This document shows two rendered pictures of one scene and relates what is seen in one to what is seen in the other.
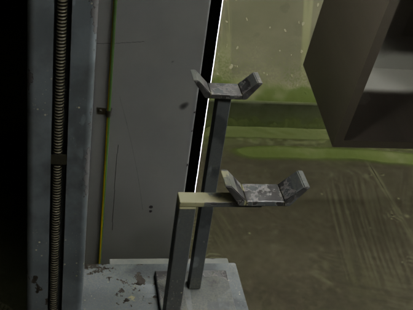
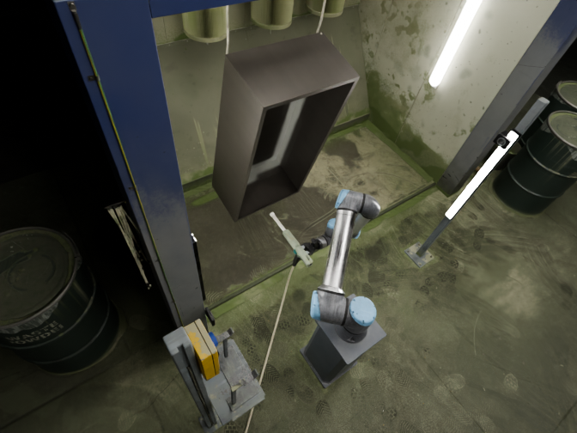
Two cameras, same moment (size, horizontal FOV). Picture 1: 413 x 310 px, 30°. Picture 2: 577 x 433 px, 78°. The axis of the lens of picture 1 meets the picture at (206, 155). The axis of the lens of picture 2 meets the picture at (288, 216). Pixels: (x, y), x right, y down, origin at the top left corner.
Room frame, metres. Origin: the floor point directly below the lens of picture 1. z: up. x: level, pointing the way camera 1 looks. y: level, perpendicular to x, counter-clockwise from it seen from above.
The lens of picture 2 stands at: (0.29, 0.08, 2.63)
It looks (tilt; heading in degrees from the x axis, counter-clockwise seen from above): 53 degrees down; 330
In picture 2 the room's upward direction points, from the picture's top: 11 degrees clockwise
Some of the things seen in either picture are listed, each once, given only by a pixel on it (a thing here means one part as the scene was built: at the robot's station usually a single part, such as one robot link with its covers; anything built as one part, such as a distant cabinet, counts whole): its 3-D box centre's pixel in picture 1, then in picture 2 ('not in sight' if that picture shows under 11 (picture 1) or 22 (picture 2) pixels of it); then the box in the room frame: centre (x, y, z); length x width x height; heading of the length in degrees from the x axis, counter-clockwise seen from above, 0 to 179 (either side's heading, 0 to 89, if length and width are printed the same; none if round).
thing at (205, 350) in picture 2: not in sight; (203, 351); (0.65, 0.09, 1.42); 0.12 x 0.06 x 0.26; 14
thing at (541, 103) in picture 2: not in sight; (465, 197); (1.29, -1.90, 0.82); 0.05 x 0.05 x 1.64; 14
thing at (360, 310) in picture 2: not in sight; (358, 314); (0.75, -0.73, 0.83); 0.17 x 0.15 x 0.18; 58
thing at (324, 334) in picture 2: not in sight; (338, 343); (0.75, -0.74, 0.32); 0.31 x 0.31 x 0.64; 14
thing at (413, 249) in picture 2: not in sight; (419, 254); (1.29, -1.90, 0.01); 0.20 x 0.20 x 0.01; 14
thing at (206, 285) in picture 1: (202, 244); (232, 368); (0.68, -0.01, 0.95); 0.26 x 0.15 x 0.32; 14
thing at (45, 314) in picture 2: not in sight; (51, 307); (1.49, 0.88, 0.44); 0.59 x 0.58 x 0.89; 84
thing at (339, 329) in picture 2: not in sight; (353, 323); (0.75, -0.74, 0.69); 0.19 x 0.19 x 0.10
